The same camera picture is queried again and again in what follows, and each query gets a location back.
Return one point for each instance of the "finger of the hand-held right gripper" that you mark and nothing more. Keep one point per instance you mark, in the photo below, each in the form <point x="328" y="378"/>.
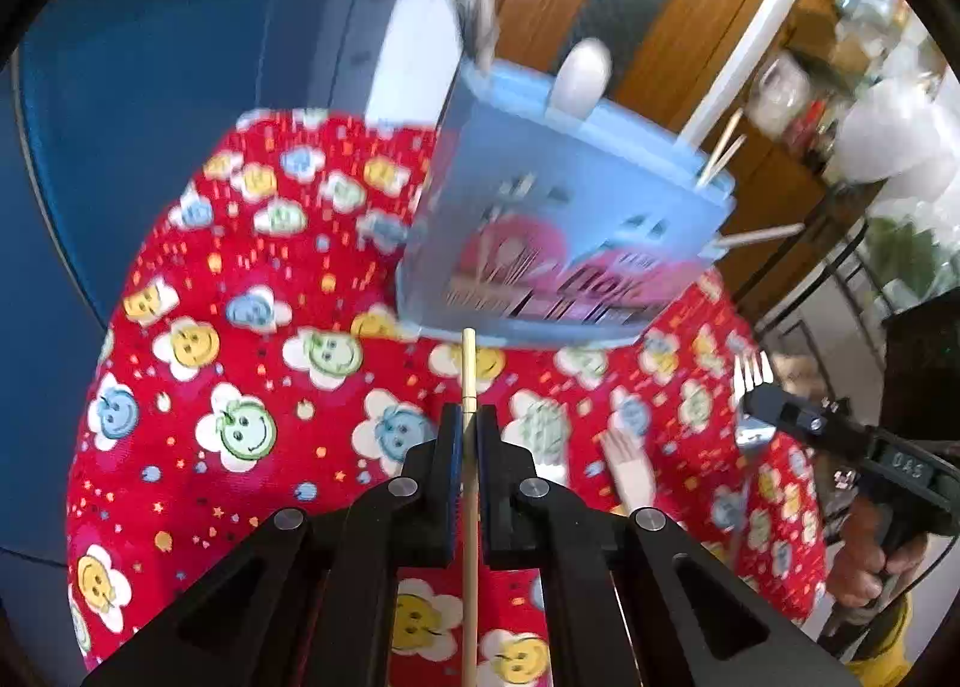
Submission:
<point x="806" y="421"/>

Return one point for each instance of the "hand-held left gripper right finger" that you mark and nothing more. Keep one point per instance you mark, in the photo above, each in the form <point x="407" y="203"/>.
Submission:
<point x="487" y="484"/>

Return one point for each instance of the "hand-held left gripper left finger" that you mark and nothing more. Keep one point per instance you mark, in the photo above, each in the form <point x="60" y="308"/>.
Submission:
<point x="452" y="484"/>

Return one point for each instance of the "light blue plastic utensil holder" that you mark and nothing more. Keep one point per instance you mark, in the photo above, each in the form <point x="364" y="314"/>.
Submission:
<point x="562" y="229"/>

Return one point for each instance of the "person's right hand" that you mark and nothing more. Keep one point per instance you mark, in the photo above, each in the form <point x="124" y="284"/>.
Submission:
<point x="862" y="559"/>

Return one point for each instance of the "black metal rack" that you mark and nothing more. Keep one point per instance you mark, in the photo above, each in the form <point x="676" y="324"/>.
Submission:
<point x="825" y="297"/>

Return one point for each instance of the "pale plastic spoon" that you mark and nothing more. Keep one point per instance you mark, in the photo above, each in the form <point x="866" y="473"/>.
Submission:
<point x="630" y="469"/>

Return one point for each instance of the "yellow cloth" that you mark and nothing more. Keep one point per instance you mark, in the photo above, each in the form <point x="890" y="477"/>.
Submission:
<point x="885" y="634"/>

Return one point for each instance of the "plastic bag of greens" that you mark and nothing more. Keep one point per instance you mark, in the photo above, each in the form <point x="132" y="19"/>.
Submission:
<point x="911" y="252"/>

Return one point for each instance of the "red printed blanket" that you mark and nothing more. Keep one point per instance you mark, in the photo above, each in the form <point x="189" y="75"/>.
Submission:
<point x="262" y="327"/>

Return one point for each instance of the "wooden shelf cabinet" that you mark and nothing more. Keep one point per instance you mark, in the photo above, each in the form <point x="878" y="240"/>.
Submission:
<point x="810" y="154"/>

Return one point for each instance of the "white plastic bag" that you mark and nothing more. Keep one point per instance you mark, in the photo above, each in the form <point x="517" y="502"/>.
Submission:
<point x="892" y="132"/>

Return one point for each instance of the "white spoon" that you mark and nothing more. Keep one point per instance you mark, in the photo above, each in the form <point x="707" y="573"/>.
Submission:
<point x="583" y="76"/>

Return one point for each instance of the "dark metal spoon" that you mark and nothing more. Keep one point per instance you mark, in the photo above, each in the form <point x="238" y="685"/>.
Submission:
<point x="484" y="4"/>

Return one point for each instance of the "blue base cabinet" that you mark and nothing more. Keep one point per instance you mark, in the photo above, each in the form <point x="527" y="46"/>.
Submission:
<point x="150" y="94"/>

